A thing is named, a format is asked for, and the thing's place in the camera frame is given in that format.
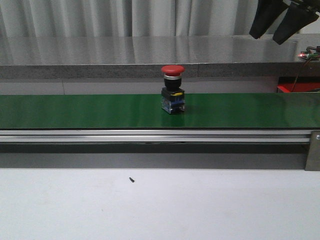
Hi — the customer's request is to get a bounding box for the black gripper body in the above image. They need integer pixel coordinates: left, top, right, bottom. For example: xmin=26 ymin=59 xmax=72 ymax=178
xmin=283 ymin=0 xmax=320 ymax=13

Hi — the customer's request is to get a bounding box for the green conveyor belt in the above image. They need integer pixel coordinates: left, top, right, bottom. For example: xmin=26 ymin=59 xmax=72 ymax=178
xmin=0 ymin=93 xmax=320 ymax=129

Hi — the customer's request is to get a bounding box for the green circuit board red LED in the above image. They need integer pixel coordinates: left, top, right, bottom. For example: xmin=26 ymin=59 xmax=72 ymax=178
xmin=298 ymin=45 xmax=320 ymax=60

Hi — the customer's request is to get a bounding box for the red bin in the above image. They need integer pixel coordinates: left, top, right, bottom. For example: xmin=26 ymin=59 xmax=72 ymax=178
xmin=277 ymin=76 xmax=320 ymax=93

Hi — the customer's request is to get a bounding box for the grey pleated curtain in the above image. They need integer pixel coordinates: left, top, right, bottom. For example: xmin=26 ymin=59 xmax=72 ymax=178
xmin=0 ymin=0 xmax=307 ymax=38

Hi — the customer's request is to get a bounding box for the steel conveyor support bracket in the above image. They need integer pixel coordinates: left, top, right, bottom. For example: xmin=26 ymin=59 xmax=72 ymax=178
xmin=305 ymin=130 xmax=320 ymax=171

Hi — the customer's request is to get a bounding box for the aluminium conveyor side rail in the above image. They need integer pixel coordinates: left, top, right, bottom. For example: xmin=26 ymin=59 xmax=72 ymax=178
xmin=0 ymin=129 xmax=320 ymax=144

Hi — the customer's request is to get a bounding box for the red mushroom push button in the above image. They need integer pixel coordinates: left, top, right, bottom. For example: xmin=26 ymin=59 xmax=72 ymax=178
xmin=161 ymin=64 xmax=185 ymax=114

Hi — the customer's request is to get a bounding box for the thin brown wire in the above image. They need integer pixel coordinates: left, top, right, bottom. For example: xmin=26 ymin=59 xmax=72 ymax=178
xmin=291 ymin=57 xmax=312 ymax=93

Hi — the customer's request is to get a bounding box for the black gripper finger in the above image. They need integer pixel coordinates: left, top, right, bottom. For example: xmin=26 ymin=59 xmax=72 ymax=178
xmin=249 ymin=0 xmax=289 ymax=39
xmin=272 ymin=4 xmax=319 ymax=45

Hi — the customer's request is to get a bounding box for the grey stone counter slab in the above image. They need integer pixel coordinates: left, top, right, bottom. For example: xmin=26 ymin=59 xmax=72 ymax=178
xmin=0 ymin=34 xmax=320 ymax=80

